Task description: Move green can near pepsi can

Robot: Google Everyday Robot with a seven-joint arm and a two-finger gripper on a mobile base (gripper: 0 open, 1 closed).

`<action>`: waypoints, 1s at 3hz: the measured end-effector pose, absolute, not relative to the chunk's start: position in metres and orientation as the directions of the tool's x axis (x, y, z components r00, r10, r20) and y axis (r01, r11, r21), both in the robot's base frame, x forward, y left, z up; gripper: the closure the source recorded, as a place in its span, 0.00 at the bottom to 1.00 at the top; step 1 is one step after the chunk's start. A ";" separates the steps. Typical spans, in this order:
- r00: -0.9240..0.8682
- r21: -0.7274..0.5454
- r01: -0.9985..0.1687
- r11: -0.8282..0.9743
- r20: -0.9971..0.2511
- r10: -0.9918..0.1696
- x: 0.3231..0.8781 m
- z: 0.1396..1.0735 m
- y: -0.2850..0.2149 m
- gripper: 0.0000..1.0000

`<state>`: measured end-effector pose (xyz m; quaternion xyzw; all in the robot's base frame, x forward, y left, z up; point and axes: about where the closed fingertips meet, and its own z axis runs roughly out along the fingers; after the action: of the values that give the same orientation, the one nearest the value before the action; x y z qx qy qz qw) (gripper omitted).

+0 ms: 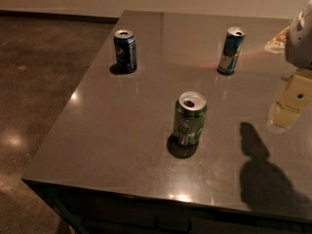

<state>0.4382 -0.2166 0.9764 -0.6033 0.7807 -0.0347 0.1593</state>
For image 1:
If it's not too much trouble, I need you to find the dark table base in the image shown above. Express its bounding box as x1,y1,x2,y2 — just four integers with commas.
23,178,312,234

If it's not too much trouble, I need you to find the blue pepsi can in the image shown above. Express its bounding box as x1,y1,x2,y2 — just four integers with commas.
114,29,137,73

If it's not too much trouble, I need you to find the tall blue energy drink can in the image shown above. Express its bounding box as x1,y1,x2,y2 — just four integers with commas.
217,26,246,76

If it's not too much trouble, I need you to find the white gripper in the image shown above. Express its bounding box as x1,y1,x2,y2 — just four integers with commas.
264,0,312,129

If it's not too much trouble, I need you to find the green soda can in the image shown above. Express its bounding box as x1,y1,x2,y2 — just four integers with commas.
173,92,208,146

